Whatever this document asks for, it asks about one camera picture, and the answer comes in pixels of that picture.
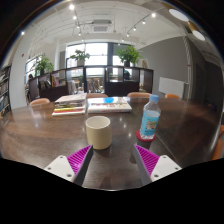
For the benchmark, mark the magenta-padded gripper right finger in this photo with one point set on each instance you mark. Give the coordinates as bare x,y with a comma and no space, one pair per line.
165,165

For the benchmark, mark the white wall radiator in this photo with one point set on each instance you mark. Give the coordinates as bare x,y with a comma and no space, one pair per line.
171,87

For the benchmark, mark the large blue-and-white book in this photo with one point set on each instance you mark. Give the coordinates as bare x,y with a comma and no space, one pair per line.
108,106

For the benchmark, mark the person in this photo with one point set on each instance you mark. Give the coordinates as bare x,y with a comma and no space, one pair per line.
127,74

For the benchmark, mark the potted green plants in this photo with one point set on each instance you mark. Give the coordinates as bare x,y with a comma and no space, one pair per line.
128,54

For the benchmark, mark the orange chairs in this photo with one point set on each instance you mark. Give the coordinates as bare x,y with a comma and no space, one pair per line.
39,101

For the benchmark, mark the tall dark bookshelf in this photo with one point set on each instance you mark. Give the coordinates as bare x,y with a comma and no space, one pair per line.
4,90

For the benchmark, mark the ceiling air conditioner unit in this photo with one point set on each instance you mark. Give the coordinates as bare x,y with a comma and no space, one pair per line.
101,27

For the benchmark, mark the ceiling lights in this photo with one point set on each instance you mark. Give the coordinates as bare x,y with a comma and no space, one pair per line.
178,14

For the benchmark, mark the low dark open shelf unit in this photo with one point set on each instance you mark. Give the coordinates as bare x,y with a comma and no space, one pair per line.
116,88

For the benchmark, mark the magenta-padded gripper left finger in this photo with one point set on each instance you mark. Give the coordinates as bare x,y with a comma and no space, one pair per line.
58,166

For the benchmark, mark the stack of books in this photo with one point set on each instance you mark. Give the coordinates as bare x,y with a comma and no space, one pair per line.
70,103

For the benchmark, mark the clear blue-capped water bottle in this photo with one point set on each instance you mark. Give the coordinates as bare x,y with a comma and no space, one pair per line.
150,121

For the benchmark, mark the flat round red coaster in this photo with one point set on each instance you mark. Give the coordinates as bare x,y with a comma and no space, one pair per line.
138,136

